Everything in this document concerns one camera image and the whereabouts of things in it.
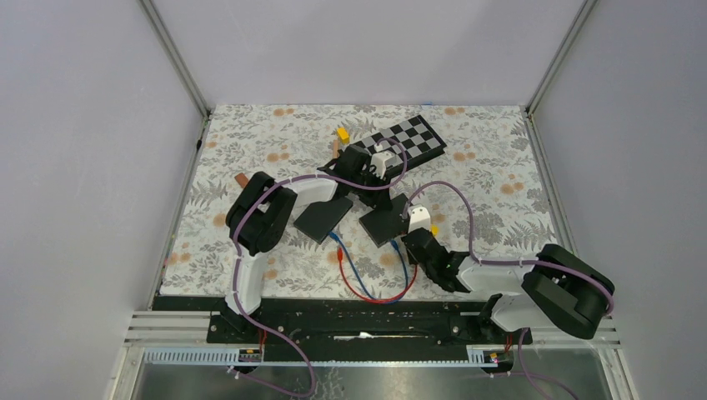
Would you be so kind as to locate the floral table mat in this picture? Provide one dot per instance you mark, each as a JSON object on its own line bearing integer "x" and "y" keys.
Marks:
{"x": 484, "y": 194}

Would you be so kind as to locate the aluminium frame post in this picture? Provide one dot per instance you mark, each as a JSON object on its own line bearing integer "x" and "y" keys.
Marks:
{"x": 575, "y": 28}
{"x": 165, "y": 38}

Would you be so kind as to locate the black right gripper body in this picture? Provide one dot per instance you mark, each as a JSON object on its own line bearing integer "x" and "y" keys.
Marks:
{"x": 430, "y": 271}

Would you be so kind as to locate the black network switch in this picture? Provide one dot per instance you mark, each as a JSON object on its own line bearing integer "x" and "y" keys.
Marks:
{"x": 382, "y": 226}
{"x": 320, "y": 218}

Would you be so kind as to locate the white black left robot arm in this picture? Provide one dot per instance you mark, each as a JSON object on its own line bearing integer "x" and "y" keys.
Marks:
{"x": 258, "y": 218}

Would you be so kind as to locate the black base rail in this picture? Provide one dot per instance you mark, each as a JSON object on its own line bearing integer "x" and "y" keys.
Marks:
{"x": 352, "y": 331}

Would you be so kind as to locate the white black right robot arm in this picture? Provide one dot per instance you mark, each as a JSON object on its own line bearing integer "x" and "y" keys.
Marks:
{"x": 554, "y": 289}

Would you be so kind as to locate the black white chessboard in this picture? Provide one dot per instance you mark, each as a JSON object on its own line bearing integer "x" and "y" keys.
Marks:
{"x": 419, "y": 140}

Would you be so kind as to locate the reddish brown wooden block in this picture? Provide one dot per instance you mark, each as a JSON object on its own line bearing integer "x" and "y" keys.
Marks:
{"x": 242, "y": 180}

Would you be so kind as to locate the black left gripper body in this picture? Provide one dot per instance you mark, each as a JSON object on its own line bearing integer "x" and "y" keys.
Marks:
{"x": 371, "y": 179}

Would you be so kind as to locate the right aluminium frame post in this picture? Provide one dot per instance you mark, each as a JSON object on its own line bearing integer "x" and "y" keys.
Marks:
{"x": 575, "y": 28}

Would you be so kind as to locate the yellow block near chessboard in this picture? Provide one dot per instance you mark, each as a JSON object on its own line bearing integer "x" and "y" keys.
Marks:
{"x": 343, "y": 135}

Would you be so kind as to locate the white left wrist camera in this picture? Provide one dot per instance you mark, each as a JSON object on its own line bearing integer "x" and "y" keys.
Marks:
{"x": 379, "y": 160}

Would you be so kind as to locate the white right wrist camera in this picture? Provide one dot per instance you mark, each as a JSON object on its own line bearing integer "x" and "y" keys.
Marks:
{"x": 419, "y": 217}

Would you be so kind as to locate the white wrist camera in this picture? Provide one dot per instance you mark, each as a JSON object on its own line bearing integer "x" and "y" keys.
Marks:
{"x": 379, "y": 160}
{"x": 419, "y": 217}

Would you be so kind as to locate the left aluminium frame post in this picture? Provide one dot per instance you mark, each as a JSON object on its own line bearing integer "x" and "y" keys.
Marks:
{"x": 165, "y": 38}

